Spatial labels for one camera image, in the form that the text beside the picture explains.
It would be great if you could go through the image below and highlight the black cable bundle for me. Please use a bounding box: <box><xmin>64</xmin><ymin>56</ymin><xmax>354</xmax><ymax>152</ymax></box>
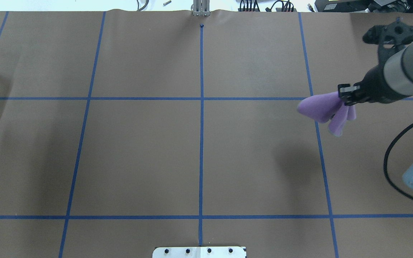
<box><xmin>239</xmin><ymin>0</ymin><xmax>296</xmax><ymax>13</ymax></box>

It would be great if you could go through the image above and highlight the purple cloth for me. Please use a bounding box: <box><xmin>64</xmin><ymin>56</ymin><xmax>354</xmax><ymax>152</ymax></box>
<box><xmin>296</xmin><ymin>92</ymin><xmax>357</xmax><ymax>137</ymax></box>

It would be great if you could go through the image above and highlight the metal frame post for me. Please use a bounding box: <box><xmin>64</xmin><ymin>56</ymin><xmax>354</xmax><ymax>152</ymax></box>
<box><xmin>191</xmin><ymin>0</ymin><xmax>211</xmax><ymax>16</ymax></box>

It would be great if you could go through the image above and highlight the black equipment box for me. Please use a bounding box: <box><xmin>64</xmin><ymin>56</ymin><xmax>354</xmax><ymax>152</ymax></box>
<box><xmin>314</xmin><ymin>0</ymin><xmax>413</xmax><ymax>13</ymax></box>

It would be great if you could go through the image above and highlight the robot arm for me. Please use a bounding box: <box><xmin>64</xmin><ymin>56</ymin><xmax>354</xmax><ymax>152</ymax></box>
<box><xmin>338</xmin><ymin>39</ymin><xmax>413</xmax><ymax>200</ymax></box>

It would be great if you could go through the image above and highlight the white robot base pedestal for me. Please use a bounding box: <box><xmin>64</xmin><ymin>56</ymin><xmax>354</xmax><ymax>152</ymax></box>
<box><xmin>152</xmin><ymin>246</ymin><xmax>247</xmax><ymax>258</ymax></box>

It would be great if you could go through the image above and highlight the right side cable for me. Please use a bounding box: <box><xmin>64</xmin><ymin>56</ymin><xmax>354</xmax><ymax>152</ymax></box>
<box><xmin>383</xmin><ymin>115</ymin><xmax>413</xmax><ymax>207</ymax></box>

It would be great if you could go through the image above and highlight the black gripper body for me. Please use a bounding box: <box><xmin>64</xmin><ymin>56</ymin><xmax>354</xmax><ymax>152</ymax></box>
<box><xmin>350</xmin><ymin>66</ymin><xmax>408</xmax><ymax>104</ymax></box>

